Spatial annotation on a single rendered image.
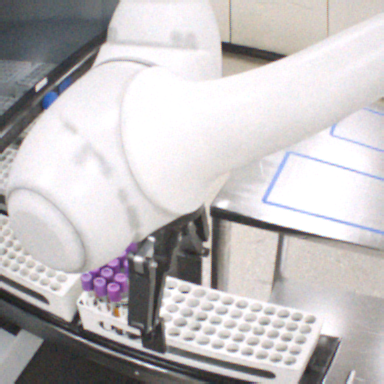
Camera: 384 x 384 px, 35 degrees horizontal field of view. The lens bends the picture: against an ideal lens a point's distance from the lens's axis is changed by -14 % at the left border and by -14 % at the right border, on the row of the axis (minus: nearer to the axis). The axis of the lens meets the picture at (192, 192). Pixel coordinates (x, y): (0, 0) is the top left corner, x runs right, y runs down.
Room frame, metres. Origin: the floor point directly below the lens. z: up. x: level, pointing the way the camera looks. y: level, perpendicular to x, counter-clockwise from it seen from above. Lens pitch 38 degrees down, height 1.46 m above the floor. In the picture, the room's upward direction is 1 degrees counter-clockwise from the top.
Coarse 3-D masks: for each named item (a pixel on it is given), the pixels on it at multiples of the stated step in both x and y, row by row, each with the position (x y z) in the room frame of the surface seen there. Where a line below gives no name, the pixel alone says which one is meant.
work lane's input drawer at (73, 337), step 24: (0, 288) 0.60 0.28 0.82; (0, 312) 0.59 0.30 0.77; (24, 312) 0.56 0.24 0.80; (48, 336) 0.55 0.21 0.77; (72, 336) 0.53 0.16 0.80; (96, 336) 0.52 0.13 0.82; (96, 360) 0.51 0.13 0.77; (120, 360) 0.50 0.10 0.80; (144, 360) 0.49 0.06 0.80; (168, 360) 0.49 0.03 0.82; (312, 360) 0.46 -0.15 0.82
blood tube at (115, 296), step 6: (108, 288) 0.52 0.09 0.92; (114, 288) 0.52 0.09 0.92; (120, 288) 0.52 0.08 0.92; (114, 294) 0.52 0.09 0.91; (120, 294) 0.52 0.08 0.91; (114, 300) 0.52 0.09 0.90; (120, 300) 0.52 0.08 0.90; (114, 306) 0.52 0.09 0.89; (120, 306) 0.52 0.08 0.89; (114, 312) 0.52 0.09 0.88; (120, 312) 0.52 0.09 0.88; (120, 330) 0.52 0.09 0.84
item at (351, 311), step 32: (352, 128) 1.01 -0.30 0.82; (288, 160) 0.90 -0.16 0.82; (320, 160) 0.90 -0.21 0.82; (352, 160) 0.90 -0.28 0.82; (224, 192) 0.82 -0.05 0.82; (256, 192) 0.82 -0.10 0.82; (288, 192) 0.81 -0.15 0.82; (320, 192) 0.81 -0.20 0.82; (352, 192) 0.81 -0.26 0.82; (224, 224) 0.78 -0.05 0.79; (256, 224) 0.76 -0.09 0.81; (288, 224) 0.74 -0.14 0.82; (320, 224) 0.74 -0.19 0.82; (352, 224) 0.73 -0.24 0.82; (224, 256) 0.78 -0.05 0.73; (224, 288) 0.78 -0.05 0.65; (288, 288) 1.12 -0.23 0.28; (320, 288) 1.11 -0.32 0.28; (352, 320) 0.98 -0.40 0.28; (352, 352) 0.87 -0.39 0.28
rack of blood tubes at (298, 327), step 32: (192, 288) 0.57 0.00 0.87; (96, 320) 0.53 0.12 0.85; (192, 320) 0.52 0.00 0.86; (224, 320) 0.52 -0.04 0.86; (256, 320) 0.51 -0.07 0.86; (288, 320) 0.51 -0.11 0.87; (320, 320) 0.50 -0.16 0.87; (192, 352) 0.51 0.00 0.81; (224, 352) 0.46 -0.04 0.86; (256, 352) 0.46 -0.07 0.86; (288, 352) 0.45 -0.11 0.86
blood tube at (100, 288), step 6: (96, 282) 0.53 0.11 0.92; (102, 282) 0.53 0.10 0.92; (96, 288) 0.52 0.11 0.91; (102, 288) 0.52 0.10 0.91; (96, 294) 0.53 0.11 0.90; (102, 294) 0.52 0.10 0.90; (102, 300) 0.53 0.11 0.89; (102, 306) 0.53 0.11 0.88; (108, 306) 0.53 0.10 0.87; (108, 324) 0.53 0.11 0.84; (108, 330) 0.53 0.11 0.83
